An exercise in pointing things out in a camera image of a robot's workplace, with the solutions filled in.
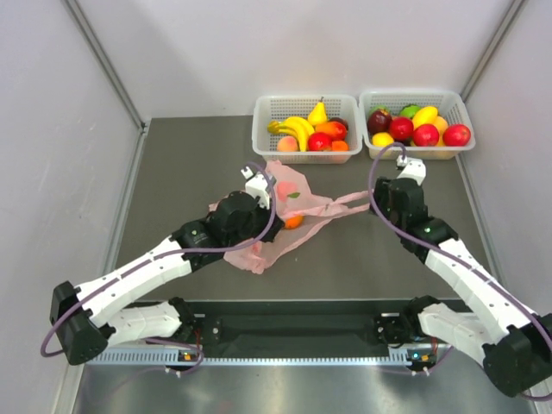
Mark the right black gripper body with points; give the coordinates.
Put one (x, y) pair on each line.
(382, 199)

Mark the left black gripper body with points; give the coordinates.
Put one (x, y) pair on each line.
(259, 221)

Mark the pink plastic bag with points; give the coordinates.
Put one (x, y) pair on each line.
(284, 215)

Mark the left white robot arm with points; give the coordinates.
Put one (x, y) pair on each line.
(93, 316)

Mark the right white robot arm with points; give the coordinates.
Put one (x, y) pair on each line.
(508, 340)

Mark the orange fruit in bag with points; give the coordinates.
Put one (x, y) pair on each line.
(294, 222)

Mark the peach fruit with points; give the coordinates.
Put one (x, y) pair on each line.
(287, 144)

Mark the yellow lemon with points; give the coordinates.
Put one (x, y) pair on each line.
(382, 139)

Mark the red apple middle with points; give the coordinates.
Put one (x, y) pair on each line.
(401, 128)

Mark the red apple front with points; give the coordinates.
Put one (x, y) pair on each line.
(426, 135)

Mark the orange tangerine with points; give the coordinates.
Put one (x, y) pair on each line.
(339, 146)

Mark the dark red apple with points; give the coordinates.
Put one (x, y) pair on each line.
(379, 121)

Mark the green lime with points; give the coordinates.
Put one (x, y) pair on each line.
(409, 111)

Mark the yellow mango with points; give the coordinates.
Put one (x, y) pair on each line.
(427, 115)

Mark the red apple in left basket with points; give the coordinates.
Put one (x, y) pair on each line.
(319, 142)

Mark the red apple right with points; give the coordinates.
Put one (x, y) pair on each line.
(457, 135)

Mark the dark plum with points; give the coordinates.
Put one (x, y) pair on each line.
(343, 122)

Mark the yellow banana bunch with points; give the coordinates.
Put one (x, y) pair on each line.
(295, 126)

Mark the yellow pear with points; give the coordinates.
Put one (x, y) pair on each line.
(318, 114)

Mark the right white plastic basket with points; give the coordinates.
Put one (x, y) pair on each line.
(451, 108)

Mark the white plastic basket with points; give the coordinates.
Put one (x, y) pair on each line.
(279, 108)
(451, 108)

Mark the left white plastic basket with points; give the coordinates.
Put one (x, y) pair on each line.
(279, 108)

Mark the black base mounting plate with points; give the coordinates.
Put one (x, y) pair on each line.
(296, 328)

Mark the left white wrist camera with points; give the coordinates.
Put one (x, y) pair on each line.
(257, 186)

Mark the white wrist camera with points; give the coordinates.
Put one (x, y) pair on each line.
(257, 186)
(411, 168)

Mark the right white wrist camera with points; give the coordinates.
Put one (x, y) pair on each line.
(411, 168)

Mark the grey slotted cable duct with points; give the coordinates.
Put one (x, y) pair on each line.
(176, 357)

